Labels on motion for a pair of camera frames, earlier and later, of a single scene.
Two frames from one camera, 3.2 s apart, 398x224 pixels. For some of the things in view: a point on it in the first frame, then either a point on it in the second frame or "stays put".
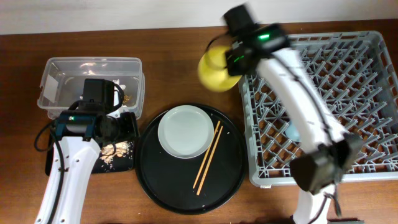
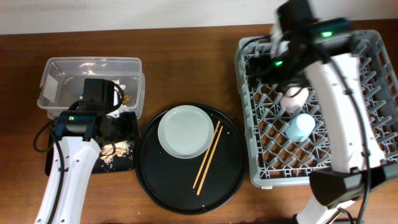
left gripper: [130, 121] stays put
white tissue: [117, 81] stays put
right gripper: [228, 61] → [265, 61]
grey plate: [186, 132] stays put
